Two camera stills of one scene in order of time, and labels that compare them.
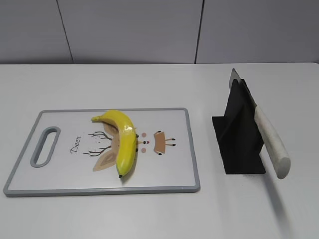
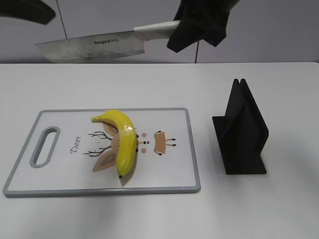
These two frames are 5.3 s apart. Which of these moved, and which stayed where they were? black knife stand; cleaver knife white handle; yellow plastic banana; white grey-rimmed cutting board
Moved: cleaver knife white handle
Stayed: yellow plastic banana; black knife stand; white grey-rimmed cutting board
